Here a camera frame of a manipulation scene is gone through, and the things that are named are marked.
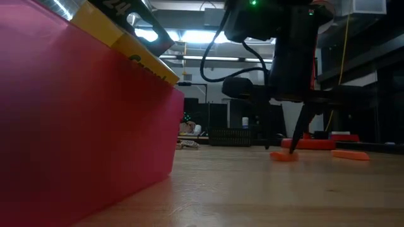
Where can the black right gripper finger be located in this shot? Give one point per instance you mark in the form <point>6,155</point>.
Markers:
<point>303,119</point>

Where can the orange rubber eraser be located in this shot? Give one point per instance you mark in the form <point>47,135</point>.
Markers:
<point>350,155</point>
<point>284,156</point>

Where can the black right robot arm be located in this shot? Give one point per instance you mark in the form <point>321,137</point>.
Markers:
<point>249,22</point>

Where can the long orange block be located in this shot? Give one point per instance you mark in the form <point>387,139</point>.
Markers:
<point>309,144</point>

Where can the red flat box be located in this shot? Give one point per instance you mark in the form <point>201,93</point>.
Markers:
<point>345,138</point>

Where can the white bottle blue cap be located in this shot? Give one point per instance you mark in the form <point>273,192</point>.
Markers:
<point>245,123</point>

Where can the black shelf rack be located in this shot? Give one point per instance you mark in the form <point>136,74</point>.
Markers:
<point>363,63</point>

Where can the black mesh basket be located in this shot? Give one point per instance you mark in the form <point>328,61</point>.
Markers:
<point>229,137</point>

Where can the fluorescent light strip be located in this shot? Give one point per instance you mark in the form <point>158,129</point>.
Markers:
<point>214,58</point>

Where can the black monitor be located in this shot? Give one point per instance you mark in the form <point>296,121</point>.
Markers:
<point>205,115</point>

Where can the bright ceiling light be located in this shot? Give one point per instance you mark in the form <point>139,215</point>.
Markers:
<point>195,36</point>

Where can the white cup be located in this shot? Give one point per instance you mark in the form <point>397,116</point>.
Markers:
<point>197,129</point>

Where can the yellow crayon box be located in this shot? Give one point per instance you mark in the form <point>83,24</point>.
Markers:
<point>142,60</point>

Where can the red plastic bin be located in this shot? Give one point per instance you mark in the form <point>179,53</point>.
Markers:
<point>79,126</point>

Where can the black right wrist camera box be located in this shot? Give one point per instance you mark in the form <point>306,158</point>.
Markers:
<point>236,88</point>

